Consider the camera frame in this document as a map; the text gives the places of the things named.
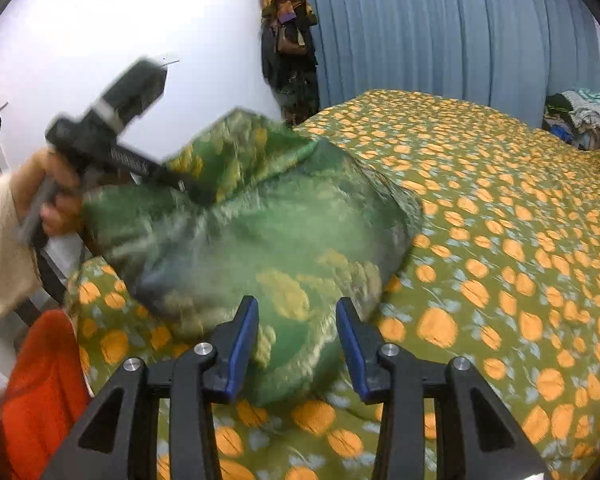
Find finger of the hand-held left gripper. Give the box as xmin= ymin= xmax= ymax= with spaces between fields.
xmin=150 ymin=161 xmax=217 ymax=207

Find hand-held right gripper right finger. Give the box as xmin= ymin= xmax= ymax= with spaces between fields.
xmin=336 ymin=297 xmax=551 ymax=480

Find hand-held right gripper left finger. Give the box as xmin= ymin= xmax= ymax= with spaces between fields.
xmin=40 ymin=296 xmax=260 ymax=480

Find green patterned jacket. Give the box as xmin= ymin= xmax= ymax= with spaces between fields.
xmin=80 ymin=107 xmax=423 ymax=408

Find clothes hanging on rack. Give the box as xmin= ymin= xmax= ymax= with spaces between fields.
xmin=259 ymin=0 xmax=321 ymax=127

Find pile of clothes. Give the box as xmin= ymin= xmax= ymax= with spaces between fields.
xmin=541 ymin=89 xmax=600 ymax=151

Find person's left hand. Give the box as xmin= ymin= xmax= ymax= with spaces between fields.
xmin=11 ymin=149 xmax=85 ymax=237

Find green orange floral blanket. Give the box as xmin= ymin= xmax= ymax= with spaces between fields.
xmin=65 ymin=89 xmax=600 ymax=480

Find person's orange clothing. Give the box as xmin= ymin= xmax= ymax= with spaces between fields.
xmin=0 ymin=309 xmax=93 ymax=480

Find blue curtain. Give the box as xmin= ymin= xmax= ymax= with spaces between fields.
xmin=277 ymin=0 xmax=600 ymax=133

